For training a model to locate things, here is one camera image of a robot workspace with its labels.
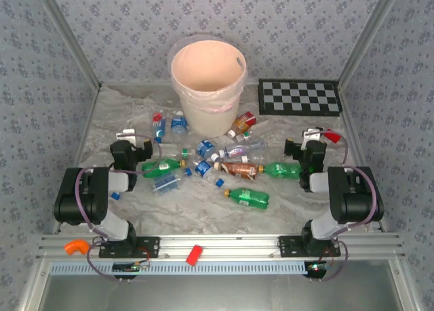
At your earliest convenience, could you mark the Fiji water bottle blue cap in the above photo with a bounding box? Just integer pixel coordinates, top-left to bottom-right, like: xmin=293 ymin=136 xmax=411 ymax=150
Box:
xmin=151 ymin=111 xmax=167 ymax=145

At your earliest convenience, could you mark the crushed blue label bottle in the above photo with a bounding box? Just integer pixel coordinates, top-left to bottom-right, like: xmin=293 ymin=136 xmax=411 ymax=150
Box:
xmin=151 ymin=174 xmax=182 ymax=194

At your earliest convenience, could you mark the clear bottle white cap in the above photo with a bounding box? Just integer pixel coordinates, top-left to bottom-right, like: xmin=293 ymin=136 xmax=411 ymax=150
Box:
xmin=233 ymin=153 xmax=272 ymax=166

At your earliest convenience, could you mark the clear bottle green cap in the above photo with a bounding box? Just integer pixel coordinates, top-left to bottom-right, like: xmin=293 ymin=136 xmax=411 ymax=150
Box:
xmin=158 ymin=143 xmax=195 ymax=160
xmin=242 ymin=120 xmax=272 ymax=143

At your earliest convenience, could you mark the Pocari Sweat plastic bottle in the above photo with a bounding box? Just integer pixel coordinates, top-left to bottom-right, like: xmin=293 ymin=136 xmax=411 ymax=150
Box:
xmin=169 ymin=110 xmax=190 ymax=143

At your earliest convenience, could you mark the brown label plastic bottle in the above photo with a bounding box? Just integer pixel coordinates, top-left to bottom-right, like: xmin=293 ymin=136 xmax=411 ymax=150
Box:
xmin=212 ymin=160 xmax=259 ymax=182

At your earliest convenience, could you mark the orange pipe elbow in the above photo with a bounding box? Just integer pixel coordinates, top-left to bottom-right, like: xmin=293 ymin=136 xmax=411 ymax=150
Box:
xmin=64 ymin=239 xmax=91 ymax=256

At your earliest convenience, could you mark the cream plastic bin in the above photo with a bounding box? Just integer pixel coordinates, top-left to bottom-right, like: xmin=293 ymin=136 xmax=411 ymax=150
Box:
xmin=170 ymin=41 xmax=248 ymax=138

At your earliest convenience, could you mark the clear plastic bin liner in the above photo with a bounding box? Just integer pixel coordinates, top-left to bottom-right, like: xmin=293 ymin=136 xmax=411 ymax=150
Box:
xmin=167 ymin=34 xmax=249 ymax=114

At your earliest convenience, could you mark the black and grey checkerboard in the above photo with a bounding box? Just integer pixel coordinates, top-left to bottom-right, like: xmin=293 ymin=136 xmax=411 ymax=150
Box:
xmin=257 ymin=79 xmax=343 ymax=117

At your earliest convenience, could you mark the red plastic block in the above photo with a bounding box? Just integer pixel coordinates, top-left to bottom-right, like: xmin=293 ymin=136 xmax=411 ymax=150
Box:
xmin=186 ymin=245 xmax=203 ymax=266

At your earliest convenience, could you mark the grey metal shelf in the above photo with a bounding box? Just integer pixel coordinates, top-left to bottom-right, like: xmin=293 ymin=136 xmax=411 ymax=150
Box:
xmin=33 ymin=260 xmax=411 ymax=311

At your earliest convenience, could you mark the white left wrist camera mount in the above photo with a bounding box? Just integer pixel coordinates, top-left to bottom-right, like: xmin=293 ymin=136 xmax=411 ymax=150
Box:
xmin=116 ymin=129 xmax=137 ymax=142

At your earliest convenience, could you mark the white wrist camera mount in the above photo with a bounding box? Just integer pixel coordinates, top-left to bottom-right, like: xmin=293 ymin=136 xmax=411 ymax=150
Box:
xmin=301 ymin=127 xmax=323 ymax=144
xmin=116 ymin=129 xmax=137 ymax=142

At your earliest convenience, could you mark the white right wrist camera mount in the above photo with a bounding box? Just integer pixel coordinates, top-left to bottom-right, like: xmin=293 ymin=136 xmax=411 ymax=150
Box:
xmin=301 ymin=127 xmax=323 ymax=144

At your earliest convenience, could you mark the aluminium side rail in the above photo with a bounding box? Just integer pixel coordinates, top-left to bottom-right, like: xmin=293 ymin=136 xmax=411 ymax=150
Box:
xmin=338 ymin=83 xmax=387 ymax=232
xmin=52 ymin=83 xmax=102 ymax=236

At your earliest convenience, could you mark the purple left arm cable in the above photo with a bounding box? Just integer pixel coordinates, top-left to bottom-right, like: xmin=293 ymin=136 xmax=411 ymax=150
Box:
xmin=75 ymin=134 xmax=163 ymax=283

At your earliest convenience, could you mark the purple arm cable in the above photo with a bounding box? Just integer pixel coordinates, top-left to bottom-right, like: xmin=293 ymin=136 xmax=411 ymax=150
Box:
xmin=310 ymin=129 xmax=379 ymax=283
xmin=75 ymin=134 xmax=163 ymax=283

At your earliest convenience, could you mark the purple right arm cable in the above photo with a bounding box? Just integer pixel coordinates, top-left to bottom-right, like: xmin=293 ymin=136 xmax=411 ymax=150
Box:
xmin=310 ymin=129 xmax=379 ymax=283

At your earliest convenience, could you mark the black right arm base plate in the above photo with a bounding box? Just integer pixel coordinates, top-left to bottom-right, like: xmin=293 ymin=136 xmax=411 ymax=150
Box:
xmin=278 ymin=235 xmax=341 ymax=257

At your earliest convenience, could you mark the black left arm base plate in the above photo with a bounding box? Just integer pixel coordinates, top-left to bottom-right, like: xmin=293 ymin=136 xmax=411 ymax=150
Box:
xmin=98 ymin=236 xmax=160 ymax=259

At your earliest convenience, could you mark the aluminium mounting rail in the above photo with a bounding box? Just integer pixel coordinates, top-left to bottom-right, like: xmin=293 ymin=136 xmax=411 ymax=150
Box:
xmin=36 ymin=234 xmax=407 ymax=262

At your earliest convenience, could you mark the aluminium frame post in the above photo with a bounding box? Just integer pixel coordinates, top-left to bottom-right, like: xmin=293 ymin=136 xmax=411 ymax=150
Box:
xmin=338 ymin=0 xmax=407 ymax=87
xmin=33 ymin=0 xmax=102 ymax=90

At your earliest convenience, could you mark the light blue slotted cable duct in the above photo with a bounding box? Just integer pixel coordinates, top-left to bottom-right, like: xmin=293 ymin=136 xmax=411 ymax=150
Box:
xmin=50 ymin=260 xmax=308 ymax=276

